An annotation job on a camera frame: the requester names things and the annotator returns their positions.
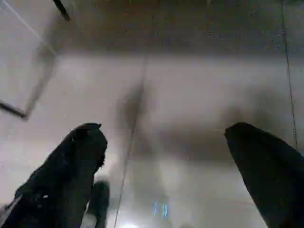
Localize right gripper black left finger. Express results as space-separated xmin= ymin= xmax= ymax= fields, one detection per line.
xmin=0 ymin=123 xmax=109 ymax=228

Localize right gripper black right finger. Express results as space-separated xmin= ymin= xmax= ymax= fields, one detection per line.
xmin=224 ymin=122 xmax=304 ymax=228

